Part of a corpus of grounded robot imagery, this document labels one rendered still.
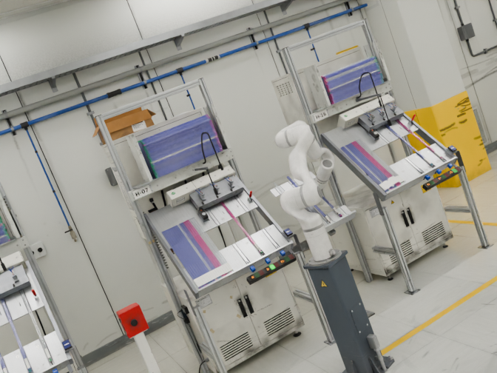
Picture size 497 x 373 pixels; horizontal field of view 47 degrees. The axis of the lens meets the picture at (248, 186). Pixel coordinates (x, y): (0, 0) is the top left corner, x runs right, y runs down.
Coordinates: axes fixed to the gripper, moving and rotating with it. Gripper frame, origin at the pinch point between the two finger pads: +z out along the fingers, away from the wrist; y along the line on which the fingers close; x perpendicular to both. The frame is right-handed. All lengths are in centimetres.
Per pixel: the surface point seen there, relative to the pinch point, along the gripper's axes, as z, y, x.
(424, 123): 127, -229, -75
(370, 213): 36, -45, 18
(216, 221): 10, 67, -17
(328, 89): -10, -56, -67
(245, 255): 4, 66, 15
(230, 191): 6, 49, -31
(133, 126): 2, 82, -109
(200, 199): 7, 69, -36
